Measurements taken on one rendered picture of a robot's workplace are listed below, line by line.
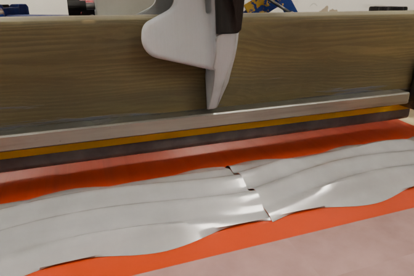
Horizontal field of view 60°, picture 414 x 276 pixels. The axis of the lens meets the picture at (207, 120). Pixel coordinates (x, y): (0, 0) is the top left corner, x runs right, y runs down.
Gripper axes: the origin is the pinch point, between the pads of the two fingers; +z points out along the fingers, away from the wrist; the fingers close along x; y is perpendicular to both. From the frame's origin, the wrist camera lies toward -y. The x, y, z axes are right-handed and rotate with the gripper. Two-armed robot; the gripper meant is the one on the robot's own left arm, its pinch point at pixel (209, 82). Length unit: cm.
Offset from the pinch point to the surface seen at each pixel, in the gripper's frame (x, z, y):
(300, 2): -293, -1, -200
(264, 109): 2.9, 1.7, -3.3
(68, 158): 0.5, 4.5, 10.6
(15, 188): 1.8, 5.5, 13.8
